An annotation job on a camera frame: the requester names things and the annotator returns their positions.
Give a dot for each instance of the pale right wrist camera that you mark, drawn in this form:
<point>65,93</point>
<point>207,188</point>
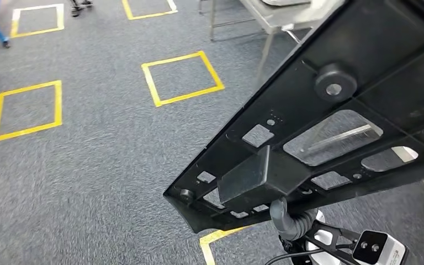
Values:
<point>380,248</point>

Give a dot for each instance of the stainless steel workbench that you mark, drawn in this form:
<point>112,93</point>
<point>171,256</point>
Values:
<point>289,16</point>

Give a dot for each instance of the black wheeled chair base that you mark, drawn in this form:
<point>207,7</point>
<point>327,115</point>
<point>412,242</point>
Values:
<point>80,5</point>

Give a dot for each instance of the yellow floor tape square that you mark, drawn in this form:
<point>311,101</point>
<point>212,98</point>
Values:
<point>190,96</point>
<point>153,14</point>
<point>14,23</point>
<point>25,131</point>

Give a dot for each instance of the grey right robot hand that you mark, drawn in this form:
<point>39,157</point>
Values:
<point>279,219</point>

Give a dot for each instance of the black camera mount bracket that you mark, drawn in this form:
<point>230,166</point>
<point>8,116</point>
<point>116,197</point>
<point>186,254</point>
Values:
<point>338,232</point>

